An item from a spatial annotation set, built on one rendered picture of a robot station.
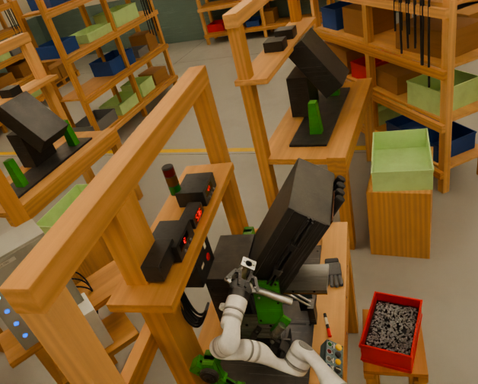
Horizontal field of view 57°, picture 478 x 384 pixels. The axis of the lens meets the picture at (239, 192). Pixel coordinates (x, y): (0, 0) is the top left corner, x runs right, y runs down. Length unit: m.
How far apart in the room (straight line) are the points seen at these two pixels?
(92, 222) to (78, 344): 0.33
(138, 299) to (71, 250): 0.40
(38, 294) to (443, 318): 2.70
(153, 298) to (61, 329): 0.40
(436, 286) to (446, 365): 0.65
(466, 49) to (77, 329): 3.56
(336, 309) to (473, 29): 2.65
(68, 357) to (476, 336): 2.57
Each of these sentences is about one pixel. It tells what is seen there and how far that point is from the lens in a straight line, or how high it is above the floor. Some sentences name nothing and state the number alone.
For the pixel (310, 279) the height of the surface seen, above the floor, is 1.13.
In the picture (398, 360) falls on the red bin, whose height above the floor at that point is 0.87.
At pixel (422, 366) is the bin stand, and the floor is 0.80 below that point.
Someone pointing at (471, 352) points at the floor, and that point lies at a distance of 3.20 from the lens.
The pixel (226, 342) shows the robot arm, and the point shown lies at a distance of 1.45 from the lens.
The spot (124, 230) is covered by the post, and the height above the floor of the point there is 1.78.
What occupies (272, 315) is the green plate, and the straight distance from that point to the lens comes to 1.92.
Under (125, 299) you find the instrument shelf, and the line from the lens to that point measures 1.59.
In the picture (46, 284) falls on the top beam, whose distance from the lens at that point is 1.19.
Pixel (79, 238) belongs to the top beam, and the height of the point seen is 1.91.
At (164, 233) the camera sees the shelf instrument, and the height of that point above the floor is 1.62.
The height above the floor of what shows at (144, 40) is 1.02.
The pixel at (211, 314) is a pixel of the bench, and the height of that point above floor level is 0.88.
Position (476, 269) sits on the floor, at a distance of 3.68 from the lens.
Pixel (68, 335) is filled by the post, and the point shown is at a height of 1.75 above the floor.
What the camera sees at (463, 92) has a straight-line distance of 4.20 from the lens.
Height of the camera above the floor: 2.55
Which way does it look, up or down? 32 degrees down
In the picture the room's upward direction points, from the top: 15 degrees counter-clockwise
